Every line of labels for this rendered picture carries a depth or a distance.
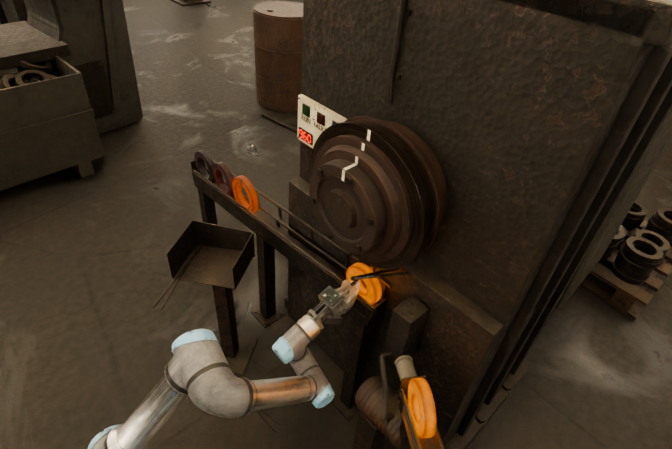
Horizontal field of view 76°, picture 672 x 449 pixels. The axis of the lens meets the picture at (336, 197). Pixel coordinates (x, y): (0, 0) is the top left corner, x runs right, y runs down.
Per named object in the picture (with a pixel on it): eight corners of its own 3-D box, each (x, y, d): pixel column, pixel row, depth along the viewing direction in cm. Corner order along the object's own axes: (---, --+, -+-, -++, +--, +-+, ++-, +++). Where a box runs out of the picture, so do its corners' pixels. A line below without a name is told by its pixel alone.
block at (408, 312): (401, 335, 158) (412, 291, 143) (418, 350, 153) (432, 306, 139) (381, 351, 152) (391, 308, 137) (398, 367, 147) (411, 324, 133)
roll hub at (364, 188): (318, 216, 144) (322, 143, 127) (379, 264, 128) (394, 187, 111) (305, 222, 140) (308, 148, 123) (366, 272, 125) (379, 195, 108)
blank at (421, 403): (418, 420, 130) (407, 421, 129) (417, 368, 130) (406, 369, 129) (438, 449, 114) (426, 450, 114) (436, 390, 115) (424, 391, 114)
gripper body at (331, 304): (345, 297, 140) (318, 323, 136) (349, 309, 147) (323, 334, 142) (329, 283, 145) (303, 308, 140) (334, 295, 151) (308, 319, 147)
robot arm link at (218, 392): (219, 407, 99) (344, 388, 136) (203, 367, 106) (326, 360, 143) (193, 439, 102) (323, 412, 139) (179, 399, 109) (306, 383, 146)
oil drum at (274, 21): (290, 84, 472) (291, -4, 418) (326, 103, 439) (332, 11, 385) (244, 96, 438) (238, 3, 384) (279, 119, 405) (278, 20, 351)
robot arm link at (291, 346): (274, 353, 142) (267, 343, 136) (299, 329, 146) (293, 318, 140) (289, 369, 138) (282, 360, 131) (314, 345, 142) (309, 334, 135)
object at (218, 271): (210, 327, 219) (192, 219, 176) (260, 339, 216) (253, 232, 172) (191, 363, 203) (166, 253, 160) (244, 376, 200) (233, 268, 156)
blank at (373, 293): (354, 253, 154) (347, 257, 152) (385, 279, 145) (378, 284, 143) (350, 283, 163) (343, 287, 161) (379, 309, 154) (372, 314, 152)
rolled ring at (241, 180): (227, 181, 204) (233, 178, 206) (242, 217, 206) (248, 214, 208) (241, 173, 189) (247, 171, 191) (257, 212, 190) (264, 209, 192)
